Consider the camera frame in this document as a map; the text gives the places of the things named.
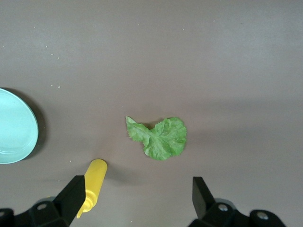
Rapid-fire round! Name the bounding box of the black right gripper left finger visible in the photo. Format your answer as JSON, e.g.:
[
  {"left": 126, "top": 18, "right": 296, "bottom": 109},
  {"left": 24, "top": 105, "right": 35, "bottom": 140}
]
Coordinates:
[{"left": 0, "top": 175, "right": 86, "bottom": 227}]

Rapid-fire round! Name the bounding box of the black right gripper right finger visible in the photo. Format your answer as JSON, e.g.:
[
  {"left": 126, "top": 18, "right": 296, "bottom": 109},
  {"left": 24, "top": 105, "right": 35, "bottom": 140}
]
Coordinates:
[{"left": 188, "top": 176, "right": 287, "bottom": 227}]

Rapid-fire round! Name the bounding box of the yellow mustard squeeze bottle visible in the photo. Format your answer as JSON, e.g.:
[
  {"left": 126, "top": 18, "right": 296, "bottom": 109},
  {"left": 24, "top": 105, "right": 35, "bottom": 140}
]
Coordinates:
[{"left": 76, "top": 159, "right": 108, "bottom": 219}]

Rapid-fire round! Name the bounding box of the mint green plate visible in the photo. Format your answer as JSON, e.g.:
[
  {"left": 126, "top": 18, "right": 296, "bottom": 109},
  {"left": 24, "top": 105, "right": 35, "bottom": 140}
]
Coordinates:
[{"left": 0, "top": 87, "right": 39, "bottom": 165}]

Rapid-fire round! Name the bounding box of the green lettuce leaf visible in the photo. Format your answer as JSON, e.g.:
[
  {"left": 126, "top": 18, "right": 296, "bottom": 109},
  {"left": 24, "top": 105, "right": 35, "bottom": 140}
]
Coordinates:
[{"left": 125, "top": 115, "right": 188, "bottom": 161}]

